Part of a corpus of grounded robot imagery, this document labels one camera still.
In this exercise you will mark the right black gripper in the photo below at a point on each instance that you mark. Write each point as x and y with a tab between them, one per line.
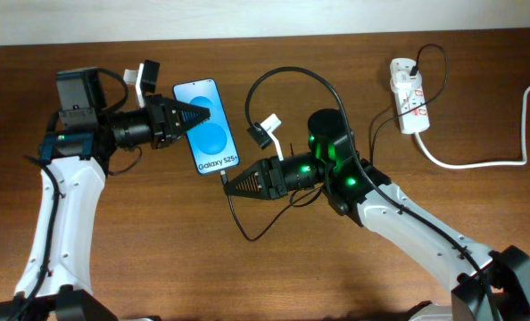
271	192

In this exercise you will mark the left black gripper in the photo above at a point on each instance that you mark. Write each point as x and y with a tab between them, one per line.
162	123

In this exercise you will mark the blue Samsung Galaxy smartphone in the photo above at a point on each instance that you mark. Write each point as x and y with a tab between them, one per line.
211	143

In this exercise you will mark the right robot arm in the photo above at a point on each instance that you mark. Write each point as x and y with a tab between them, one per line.
484	284

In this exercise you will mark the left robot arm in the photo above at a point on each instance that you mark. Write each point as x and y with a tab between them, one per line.
74	159

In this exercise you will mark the white USB charger adapter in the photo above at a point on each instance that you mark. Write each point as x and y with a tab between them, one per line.
401	80

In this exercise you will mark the white power strip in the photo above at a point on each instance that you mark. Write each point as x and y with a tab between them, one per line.
410	105

